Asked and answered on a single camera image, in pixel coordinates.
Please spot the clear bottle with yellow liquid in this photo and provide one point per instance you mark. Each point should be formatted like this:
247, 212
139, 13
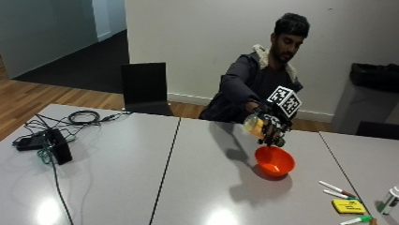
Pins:
255, 125

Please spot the orange bowl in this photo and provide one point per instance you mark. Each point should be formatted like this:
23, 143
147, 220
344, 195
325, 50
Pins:
275, 162

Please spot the white marker cube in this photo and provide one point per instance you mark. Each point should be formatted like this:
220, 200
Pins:
285, 100

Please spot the the person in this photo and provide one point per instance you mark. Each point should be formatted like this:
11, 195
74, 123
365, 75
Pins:
245, 84

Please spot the white marker with red cap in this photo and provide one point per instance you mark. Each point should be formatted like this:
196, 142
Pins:
336, 188

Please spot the white marker with green cap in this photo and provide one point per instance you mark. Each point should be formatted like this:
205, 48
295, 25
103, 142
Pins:
356, 220
338, 195

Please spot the black chair back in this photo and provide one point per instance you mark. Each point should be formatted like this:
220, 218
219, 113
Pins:
378, 129

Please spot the black chair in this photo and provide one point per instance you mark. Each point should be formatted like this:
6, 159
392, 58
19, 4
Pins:
146, 89
378, 129

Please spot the grey bin with black bag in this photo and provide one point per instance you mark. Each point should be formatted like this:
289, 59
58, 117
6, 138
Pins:
368, 97

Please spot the yellow sponge eraser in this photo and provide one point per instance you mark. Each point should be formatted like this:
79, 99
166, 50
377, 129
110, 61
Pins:
349, 206

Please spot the white bottle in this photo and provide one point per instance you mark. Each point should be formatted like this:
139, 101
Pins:
390, 200

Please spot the black device box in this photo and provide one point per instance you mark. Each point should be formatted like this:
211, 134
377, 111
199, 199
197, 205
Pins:
59, 146

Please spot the black power adapter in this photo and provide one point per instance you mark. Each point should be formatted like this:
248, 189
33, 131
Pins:
30, 142

